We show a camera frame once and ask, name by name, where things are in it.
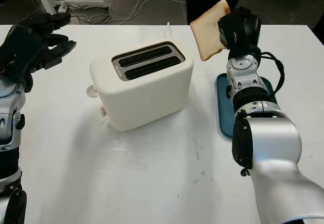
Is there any white toaster power cord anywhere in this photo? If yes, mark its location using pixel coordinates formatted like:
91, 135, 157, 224
164, 21, 173, 42

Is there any blue plastic tray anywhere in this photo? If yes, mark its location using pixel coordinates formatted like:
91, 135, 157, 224
215, 72, 279, 139

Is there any white floor cable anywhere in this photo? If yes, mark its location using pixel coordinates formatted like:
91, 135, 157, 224
72, 0, 187, 24

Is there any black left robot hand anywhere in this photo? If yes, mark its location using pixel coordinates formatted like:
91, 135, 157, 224
19, 12, 77, 93

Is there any cream white toaster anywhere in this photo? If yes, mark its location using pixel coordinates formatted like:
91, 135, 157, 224
89, 39, 195, 131

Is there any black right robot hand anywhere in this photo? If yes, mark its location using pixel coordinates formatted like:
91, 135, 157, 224
217, 6, 262, 58

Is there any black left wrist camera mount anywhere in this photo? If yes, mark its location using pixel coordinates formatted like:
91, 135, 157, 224
0, 23, 48, 84

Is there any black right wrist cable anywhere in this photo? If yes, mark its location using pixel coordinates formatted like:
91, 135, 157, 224
255, 51, 286, 101

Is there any toast slice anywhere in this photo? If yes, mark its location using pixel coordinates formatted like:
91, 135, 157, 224
190, 0, 232, 62

